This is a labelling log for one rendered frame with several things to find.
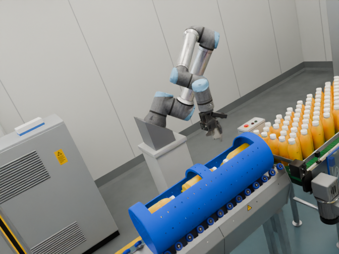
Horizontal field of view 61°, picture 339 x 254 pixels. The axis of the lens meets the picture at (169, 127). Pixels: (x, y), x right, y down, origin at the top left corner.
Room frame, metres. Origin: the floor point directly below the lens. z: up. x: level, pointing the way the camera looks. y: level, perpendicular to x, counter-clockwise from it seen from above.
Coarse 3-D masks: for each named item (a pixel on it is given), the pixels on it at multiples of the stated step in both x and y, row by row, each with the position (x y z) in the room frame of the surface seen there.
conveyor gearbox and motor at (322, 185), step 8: (320, 176) 1.45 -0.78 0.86; (328, 176) 1.43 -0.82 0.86; (312, 184) 1.43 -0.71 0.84; (320, 184) 1.39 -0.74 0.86; (328, 184) 1.36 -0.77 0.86; (336, 184) 1.39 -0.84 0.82; (320, 192) 1.39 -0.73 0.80; (328, 192) 1.35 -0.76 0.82; (336, 192) 1.38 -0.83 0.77; (320, 200) 1.39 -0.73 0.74; (328, 200) 1.35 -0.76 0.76; (336, 200) 1.35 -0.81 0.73; (320, 208) 1.40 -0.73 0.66; (328, 208) 1.37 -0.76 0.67; (336, 208) 1.34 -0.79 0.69; (320, 216) 1.43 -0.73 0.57; (328, 216) 1.38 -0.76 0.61; (336, 216) 1.37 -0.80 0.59; (328, 224) 1.38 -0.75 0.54
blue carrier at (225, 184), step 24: (240, 144) 1.71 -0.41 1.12; (264, 144) 1.50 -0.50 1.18; (192, 168) 1.43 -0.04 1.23; (240, 168) 1.38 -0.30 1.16; (264, 168) 1.44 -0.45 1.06; (168, 192) 1.47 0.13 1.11; (192, 192) 1.27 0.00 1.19; (216, 192) 1.29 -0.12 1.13; (240, 192) 1.38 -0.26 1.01; (144, 216) 1.18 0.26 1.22; (168, 216) 1.18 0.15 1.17; (192, 216) 1.21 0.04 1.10; (144, 240) 1.27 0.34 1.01; (168, 240) 1.14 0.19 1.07
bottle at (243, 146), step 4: (244, 144) 1.64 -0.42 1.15; (248, 144) 1.63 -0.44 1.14; (236, 148) 1.63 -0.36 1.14; (240, 148) 1.61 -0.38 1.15; (244, 148) 1.60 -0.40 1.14; (232, 152) 1.59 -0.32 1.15; (236, 152) 1.58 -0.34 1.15; (228, 156) 1.58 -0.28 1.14; (232, 156) 1.56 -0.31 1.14; (228, 160) 1.56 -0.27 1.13
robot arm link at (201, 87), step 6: (192, 84) 1.55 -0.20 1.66; (198, 84) 1.52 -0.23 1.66; (204, 84) 1.51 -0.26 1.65; (198, 90) 1.51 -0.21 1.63; (204, 90) 1.50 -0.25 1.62; (198, 96) 1.52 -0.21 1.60; (204, 96) 1.50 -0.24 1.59; (210, 96) 1.52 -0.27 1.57; (198, 102) 1.53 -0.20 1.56; (204, 102) 1.50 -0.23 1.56
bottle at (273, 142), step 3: (276, 138) 1.70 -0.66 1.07; (270, 141) 1.70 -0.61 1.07; (273, 141) 1.68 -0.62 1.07; (276, 141) 1.68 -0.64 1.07; (270, 144) 1.69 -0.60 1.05; (273, 144) 1.68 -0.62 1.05; (276, 144) 1.67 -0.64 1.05; (270, 147) 1.69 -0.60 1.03; (273, 147) 1.68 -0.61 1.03; (276, 147) 1.67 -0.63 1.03; (273, 150) 1.68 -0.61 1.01; (276, 150) 1.67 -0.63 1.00; (273, 153) 1.68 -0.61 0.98; (276, 153) 1.67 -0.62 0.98; (276, 159) 1.67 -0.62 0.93; (276, 162) 1.68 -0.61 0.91; (279, 162) 1.67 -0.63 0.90
